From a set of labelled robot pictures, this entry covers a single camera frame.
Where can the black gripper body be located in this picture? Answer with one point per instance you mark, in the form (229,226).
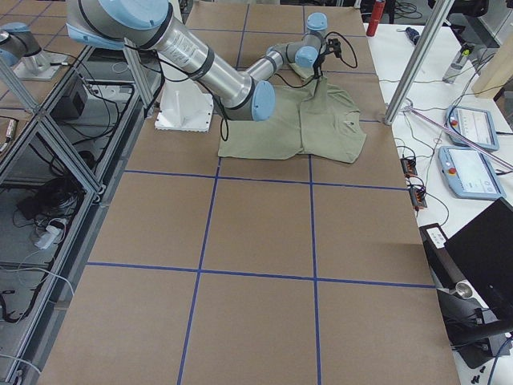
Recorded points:
(317,69)

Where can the sage green long-sleeve shirt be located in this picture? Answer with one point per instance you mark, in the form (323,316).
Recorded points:
(320,119)

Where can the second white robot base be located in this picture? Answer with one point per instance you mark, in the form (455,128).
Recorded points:
(43,66)

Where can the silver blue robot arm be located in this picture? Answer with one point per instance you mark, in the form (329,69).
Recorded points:
(152,26)

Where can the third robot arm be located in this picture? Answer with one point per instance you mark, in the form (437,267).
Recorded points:
(17,42)

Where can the red water bottle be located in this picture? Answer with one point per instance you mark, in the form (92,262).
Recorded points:
(375,17)

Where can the clear water bottle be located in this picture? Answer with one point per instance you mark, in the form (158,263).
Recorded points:
(458,62)

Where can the upper orange circuit board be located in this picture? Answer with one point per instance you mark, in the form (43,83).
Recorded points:
(408,167)

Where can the orange circuit board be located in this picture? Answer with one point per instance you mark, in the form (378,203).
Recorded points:
(417,197)
(408,167)

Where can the upper blue teach pendant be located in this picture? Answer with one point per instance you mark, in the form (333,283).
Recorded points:
(474,124)

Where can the blue teach pendant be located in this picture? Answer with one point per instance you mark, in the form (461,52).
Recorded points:
(474,124)
(469,174)

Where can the lower orange circuit board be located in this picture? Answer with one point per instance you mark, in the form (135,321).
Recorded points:
(417,197)

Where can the lower blue teach pendant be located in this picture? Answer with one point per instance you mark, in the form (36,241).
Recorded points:
(469,174)

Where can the black monitor on stand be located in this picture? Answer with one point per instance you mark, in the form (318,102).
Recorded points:
(482,251)

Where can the black box with label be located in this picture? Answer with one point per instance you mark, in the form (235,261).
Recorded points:
(440,261)

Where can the black power adapter box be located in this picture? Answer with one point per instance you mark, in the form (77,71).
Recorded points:
(72,103)

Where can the white power strip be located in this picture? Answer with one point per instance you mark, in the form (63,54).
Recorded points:
(49,236)

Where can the aluminium frame post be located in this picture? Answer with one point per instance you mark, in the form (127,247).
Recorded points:
(434,23)

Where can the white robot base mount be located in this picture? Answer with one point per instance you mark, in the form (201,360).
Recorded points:
(184,107)

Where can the aluminium frame rack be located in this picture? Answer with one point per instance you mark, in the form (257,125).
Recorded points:
(63,173)

